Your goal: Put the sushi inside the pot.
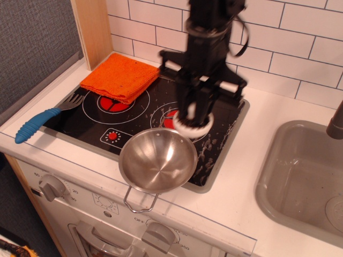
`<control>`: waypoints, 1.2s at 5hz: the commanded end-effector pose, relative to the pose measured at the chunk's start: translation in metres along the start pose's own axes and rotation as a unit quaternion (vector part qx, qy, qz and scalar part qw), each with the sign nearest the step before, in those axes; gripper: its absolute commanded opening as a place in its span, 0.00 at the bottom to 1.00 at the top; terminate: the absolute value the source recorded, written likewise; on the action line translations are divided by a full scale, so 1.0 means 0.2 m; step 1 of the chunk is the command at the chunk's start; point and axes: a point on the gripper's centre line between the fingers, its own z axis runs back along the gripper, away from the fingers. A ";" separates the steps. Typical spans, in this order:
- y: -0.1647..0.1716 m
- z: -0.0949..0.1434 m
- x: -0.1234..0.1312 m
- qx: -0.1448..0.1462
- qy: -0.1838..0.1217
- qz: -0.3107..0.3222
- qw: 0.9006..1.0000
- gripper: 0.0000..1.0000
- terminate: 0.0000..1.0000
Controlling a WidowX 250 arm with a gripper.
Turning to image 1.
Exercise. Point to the blue handled metal fork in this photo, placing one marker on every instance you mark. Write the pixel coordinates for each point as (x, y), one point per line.
(33, 125)

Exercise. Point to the grey oven door handle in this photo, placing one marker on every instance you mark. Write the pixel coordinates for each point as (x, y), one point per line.
(91, 243)

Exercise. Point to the silver metal pan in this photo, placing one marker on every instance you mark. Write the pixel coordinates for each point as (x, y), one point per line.
(155, 161)

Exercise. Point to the grey left oven knob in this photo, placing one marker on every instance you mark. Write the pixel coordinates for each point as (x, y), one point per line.
(51, 187)

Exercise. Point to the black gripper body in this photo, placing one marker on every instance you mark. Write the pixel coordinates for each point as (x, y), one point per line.
(205, 56)

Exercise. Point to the grey faucet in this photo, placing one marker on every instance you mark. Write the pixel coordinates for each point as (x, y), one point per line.
(335, 126)

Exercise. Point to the grey right oven knob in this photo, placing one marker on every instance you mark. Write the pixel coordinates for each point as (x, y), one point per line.
(159, 236)

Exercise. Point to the orange folded cloth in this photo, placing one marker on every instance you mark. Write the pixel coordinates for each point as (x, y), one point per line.
(121, 78)

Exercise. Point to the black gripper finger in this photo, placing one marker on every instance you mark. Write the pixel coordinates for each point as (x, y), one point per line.
(185, 96)
(205, 99)

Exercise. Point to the black toy stovetop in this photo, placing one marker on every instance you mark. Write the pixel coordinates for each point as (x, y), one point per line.
(103, 126)

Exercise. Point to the grey oven knob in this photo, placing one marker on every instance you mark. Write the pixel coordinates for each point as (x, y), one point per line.
(159, 236)
(51, 187)

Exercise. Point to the wooden side post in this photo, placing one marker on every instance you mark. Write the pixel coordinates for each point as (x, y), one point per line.
(94, 31)

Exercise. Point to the grey toy sink basin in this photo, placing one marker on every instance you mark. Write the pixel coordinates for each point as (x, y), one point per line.
(300, 182)

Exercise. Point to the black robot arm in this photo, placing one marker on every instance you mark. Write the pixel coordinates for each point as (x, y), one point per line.
(211, 16)

